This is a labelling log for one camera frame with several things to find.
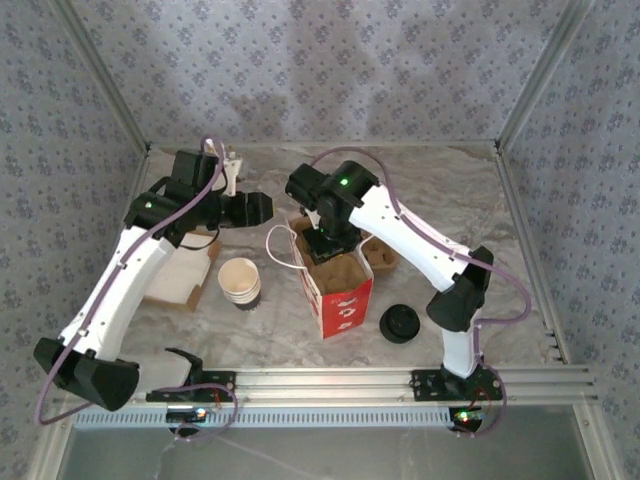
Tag grey slotted cable duct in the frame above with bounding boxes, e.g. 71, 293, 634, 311
73, 407, 454, 430

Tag controller board with LED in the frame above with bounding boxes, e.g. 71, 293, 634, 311
166, 407, 209, 424
448, 407, 487, 432

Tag red white paper gift bag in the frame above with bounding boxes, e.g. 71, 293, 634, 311
266, 214, 375, 340

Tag black plastic lid stack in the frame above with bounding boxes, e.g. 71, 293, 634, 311
378, 303, 423, 345

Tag aluminium frame post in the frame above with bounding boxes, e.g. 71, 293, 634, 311
53, 0, 152, 154
493, 0, 599, 154

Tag cream paper cup stack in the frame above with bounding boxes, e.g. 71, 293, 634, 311
218, 258, 262, 312

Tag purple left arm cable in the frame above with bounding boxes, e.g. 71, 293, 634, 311
34, 134, 239, 442

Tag white napkin stack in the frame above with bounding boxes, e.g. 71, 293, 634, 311
144, 244, 214, 304

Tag aluminium table edge rail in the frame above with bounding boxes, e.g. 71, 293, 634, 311
493, 147, 571, 364
124, 148, 152, 206

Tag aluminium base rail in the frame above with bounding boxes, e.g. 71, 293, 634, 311
49, 367, 599, 407

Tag brown pulp cup carrier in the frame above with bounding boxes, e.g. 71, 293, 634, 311
294, 222, 366, 296
360, 234, 400, 274

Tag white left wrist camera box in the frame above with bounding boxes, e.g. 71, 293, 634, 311
219, 149, 247, 197

